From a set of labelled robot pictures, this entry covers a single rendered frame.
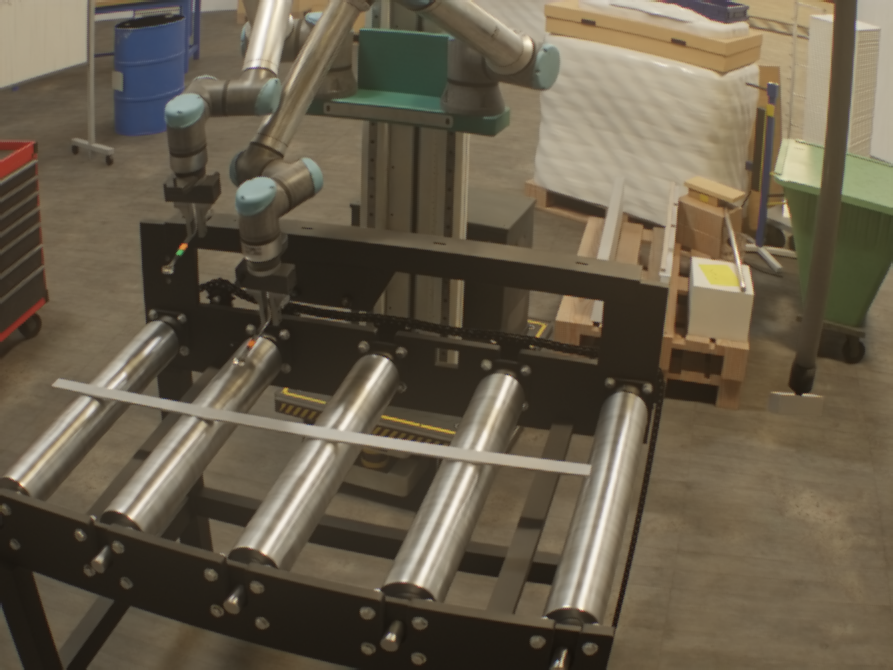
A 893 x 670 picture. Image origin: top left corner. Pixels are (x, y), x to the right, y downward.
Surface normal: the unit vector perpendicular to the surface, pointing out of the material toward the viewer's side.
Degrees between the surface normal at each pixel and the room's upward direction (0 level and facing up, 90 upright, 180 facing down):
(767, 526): 0
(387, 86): 90
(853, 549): 0
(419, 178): 90
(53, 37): 90
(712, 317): 90
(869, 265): 101
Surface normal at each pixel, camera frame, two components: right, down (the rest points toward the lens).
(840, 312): -0.40, 0.57
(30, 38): 0.77, 0.31
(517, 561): 0.03, -0.89
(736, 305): -0.21, 0.45
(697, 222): -0.69, 0.32
